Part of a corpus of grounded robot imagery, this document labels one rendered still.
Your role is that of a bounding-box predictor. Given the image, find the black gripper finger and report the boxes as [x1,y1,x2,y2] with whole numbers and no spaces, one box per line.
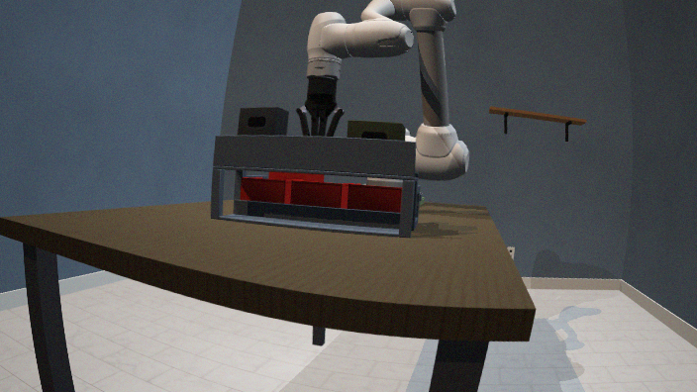
[296,104,319,136]
[318,104,345,137]

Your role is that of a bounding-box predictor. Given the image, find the red open-front bin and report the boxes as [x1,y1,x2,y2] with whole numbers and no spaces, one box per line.
[348,184,402,213]
[241,177,292,204]
[290,180,354,209]
[268,172,324,182]

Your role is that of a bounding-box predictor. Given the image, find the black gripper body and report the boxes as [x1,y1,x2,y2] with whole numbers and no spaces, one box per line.
[305,77,337,118]

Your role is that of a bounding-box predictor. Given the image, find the grey metal shelf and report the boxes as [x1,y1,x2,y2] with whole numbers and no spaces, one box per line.
[211,136,422,238]

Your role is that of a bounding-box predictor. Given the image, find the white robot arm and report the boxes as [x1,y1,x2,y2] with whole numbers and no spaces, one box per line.
[307,0,469,180]

